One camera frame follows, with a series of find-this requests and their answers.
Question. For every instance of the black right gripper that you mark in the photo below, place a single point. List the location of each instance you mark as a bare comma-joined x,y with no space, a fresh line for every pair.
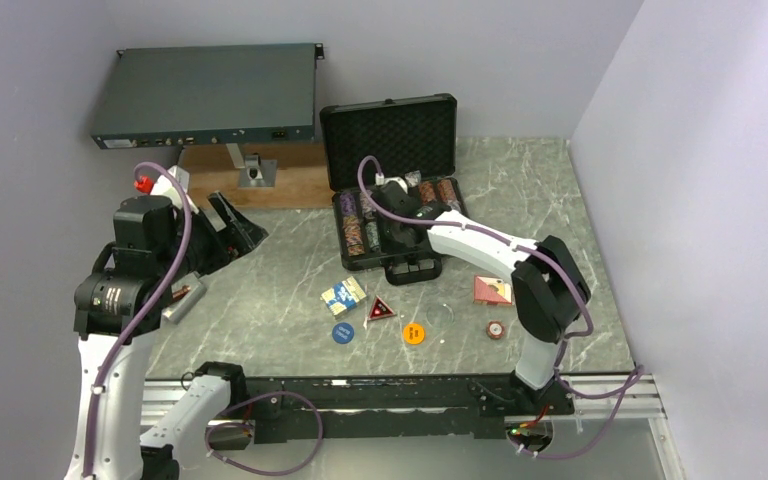
386,247

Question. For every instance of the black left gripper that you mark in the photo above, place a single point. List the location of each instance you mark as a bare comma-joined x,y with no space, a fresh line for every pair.
222,248

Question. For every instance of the orange big blind button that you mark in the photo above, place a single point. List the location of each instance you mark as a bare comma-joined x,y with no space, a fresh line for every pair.
413,334

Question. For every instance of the blue small blind button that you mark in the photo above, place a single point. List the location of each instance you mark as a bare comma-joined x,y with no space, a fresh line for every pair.
343,333

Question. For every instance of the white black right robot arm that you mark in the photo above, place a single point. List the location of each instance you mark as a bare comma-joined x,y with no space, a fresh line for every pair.
548,289

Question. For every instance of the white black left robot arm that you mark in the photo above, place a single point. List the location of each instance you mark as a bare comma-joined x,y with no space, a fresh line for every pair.
119,306

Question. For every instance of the black poker set case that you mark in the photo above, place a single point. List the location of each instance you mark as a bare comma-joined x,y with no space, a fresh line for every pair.
391,137

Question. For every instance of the green blue chip stack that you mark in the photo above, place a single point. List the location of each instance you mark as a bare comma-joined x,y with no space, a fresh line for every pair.
373,236

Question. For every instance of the multicolour poker chip stack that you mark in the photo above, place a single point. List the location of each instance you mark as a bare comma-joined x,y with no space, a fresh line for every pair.
353,235

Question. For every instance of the red black chip stack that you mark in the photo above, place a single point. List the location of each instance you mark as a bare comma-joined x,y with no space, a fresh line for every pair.
427,192
449,192

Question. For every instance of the clear plastic wrapper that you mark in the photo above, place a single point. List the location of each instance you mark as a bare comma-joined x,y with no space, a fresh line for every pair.
413,178

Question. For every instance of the purple poker chip stack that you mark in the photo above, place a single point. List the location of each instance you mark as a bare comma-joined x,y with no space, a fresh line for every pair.
348,205

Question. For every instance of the red black far chip stack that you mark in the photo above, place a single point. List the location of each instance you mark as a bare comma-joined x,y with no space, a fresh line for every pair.
449,192

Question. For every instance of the grey copper clamp tool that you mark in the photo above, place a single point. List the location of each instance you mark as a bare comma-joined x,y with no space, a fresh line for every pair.
183,301

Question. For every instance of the red triangular dealer button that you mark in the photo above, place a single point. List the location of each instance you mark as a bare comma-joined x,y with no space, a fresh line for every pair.
379,310

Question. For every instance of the blue playing card deck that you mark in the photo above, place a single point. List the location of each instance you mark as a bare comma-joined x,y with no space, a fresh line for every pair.
343,296

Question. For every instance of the clear round plastic disc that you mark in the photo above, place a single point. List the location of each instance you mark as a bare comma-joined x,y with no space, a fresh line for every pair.
439,315

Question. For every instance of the wooden board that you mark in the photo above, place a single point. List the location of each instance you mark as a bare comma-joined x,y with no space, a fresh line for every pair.
301,182

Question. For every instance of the red playing card deck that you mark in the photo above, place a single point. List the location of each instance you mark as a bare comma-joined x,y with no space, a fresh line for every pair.
492,291

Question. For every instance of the grey rack network device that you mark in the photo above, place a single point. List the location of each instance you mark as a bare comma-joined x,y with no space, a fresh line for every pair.
231,94

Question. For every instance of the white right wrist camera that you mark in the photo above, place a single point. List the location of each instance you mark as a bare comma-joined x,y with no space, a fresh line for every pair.
381,181

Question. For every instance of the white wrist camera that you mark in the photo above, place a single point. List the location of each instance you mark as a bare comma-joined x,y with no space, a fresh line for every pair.
164,187
381,181

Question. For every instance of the grey metal bracket stand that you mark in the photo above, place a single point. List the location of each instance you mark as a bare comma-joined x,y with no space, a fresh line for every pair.
253,170

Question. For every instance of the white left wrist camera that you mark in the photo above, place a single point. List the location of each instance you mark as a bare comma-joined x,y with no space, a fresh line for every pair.
164,187

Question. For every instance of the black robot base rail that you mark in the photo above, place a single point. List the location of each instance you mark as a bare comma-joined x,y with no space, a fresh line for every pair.
482,406

